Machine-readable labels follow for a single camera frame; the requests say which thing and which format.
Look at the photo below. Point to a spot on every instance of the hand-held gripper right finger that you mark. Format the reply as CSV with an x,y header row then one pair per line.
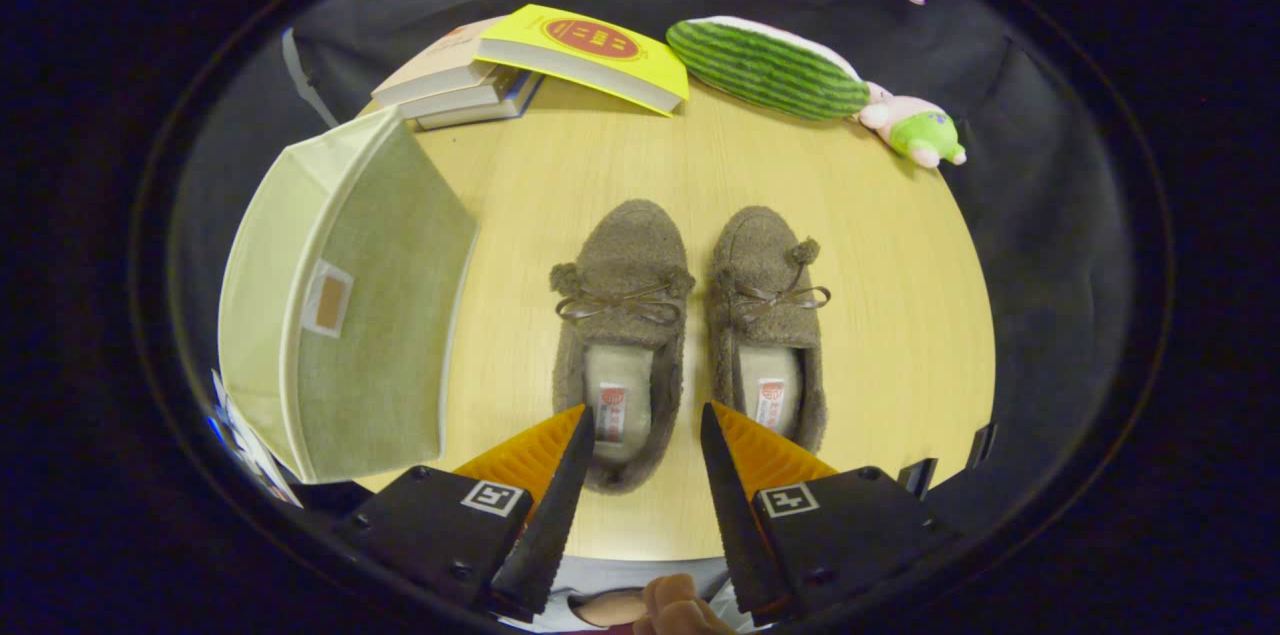
x,y
730,515

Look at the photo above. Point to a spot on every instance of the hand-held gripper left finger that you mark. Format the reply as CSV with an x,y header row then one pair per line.
x,y
560,515

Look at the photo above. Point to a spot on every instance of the brown fuzzy shoe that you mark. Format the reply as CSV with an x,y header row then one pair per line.
x,y
620,315
765,305

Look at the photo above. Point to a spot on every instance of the beige fabric storage box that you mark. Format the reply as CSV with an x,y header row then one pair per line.
x,y
370,315

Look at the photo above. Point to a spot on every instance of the white book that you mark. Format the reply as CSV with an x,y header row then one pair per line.
x,y
455,100

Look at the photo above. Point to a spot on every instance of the pink and green plush toy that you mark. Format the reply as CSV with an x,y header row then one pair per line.
x,y
915,127

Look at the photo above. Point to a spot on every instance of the watermelon plush cushion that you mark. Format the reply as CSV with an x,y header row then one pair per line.
x,y
770,70

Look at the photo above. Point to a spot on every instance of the beige book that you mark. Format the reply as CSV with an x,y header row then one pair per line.
x,y
440,65

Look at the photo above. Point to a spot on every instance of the yellow book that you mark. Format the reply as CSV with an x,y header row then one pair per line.
x,y
590,50

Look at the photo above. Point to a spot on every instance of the black table bracket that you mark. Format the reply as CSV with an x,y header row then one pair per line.
x,y
915,477
983,442

